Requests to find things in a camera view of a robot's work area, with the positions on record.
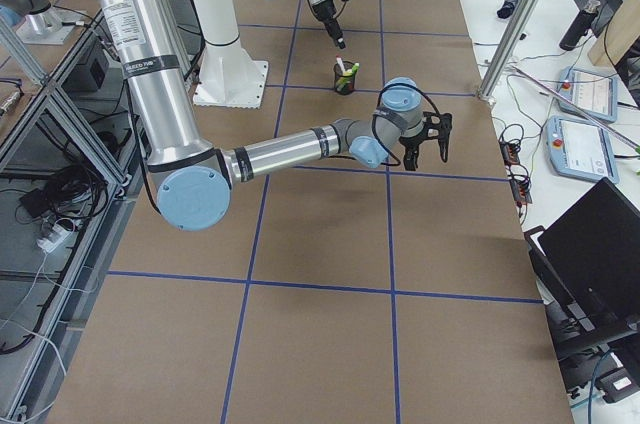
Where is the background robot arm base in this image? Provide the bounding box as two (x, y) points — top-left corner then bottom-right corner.
(1, 0), (75, 45)

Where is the aluminium frame post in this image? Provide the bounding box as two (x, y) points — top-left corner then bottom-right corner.
(477, 0), (538, 102)

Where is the near teach pendant tablet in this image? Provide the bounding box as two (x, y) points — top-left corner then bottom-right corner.
(545, 116), (620, 184)

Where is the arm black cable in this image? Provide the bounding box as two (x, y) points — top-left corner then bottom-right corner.
(369, 82), (441, 167)

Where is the black water bottle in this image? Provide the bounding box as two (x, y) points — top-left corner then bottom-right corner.
(559, 0), (602, 51)

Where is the black mesh pen cup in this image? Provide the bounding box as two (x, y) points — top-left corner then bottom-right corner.
(333, 61), (360, 95)

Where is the black laptop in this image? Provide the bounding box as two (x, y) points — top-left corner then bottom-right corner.
(538, 178), (639, 318)

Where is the orange black usb hub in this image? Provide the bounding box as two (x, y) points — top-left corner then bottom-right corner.
(499, 142), (521, 166)

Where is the white power adapter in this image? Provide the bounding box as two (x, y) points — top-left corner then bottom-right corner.
(36, 224), (71, 254)

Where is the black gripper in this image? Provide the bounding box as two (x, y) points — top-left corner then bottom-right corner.
(399, 116), (450, 171)
(311, 0), (345, 48)

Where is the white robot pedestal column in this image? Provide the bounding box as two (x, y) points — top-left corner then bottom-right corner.
(193, 0), (269, 109)

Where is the red capped white marker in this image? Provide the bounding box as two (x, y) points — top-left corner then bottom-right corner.
(336, 55), (347, 76)

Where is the far teach pendant tablet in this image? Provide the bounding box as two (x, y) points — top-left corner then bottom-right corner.
(557, 67), (618, 123)

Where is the green highlighter pen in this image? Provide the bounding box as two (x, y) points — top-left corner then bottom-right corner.
(337, 62), (360, 94)

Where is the teach pendant tablet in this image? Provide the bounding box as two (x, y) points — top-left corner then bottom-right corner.
(545, 116), (620, 184)
(557, 67), (618, 123)

